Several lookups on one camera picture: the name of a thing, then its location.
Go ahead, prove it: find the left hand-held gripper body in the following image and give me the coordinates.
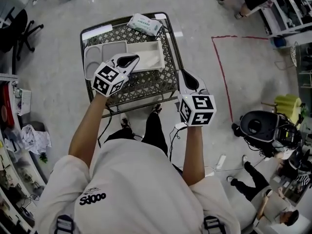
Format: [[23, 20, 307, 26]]
[[92, 59, 129, 98]]

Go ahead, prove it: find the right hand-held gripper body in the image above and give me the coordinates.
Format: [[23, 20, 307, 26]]
[[177, 87, 217, 126]]

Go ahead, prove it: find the white plastic lunch box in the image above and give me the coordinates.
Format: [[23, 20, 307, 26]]
[[83, 40, 164, 80]]

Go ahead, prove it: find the person's left forearm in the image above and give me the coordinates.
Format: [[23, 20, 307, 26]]
[[69, 93, 108, 171]]

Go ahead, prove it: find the person's right forearm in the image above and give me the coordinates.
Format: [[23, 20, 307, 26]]
[[182, 124, 206, 187]]

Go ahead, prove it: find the dark lattice metal table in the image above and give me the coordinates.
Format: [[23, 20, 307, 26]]
[[79, 11, 185, 119]]

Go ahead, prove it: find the white wet wipes pack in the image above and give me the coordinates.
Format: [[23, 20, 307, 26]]
[[127, 13, 164, 37]]

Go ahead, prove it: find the person's left shoe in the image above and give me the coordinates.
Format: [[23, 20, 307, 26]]
[[119, 113, 131, 129]]

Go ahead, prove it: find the person's right leg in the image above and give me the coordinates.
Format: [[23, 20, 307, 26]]
[[141, 111, 169, 157]]

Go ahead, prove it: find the person's leg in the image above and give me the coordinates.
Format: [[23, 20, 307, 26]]
[[104, 127, 142, 144], [141, 111, 169, 157]]

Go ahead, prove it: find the white power strip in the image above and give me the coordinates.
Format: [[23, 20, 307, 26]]
[[216, 155, 227, 171]]

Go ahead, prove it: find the person's left leg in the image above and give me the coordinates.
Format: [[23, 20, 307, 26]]
[[104, 127, 142, 144]]

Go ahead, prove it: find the blue bin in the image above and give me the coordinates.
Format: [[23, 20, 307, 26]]
[[273, 36, 287, 49]]

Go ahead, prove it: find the yellow-green stool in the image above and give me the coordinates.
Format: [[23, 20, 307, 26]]
[[274, 94, 303, 112]]

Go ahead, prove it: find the white plastic basket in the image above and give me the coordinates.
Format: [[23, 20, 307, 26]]
[[14, 87, 32, 116]]

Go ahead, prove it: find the checked white cloth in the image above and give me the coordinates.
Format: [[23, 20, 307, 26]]
[[20, 124, 53, 155]]

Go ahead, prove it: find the person's white t-shirt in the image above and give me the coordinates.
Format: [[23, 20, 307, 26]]
[[36, 139, 241, 234]]

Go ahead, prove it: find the black office chair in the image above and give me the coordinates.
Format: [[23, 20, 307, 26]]
[[0, 8, 45, 61]]

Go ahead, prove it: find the white shelving rack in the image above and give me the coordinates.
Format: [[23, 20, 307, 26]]
[[259, 0, 312, 38]]

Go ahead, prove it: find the curved white shelf unit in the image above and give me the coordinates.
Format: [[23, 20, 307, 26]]
[[0, 73, 48, 234]]

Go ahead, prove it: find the black cable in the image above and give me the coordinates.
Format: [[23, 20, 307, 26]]
[[168, 125, 183, 162], [97, 101, 113, 149]]

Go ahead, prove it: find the dark harness strap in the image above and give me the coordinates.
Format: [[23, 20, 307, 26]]
[[54, 214, 75, 234], [203, 215, 225, 234]]

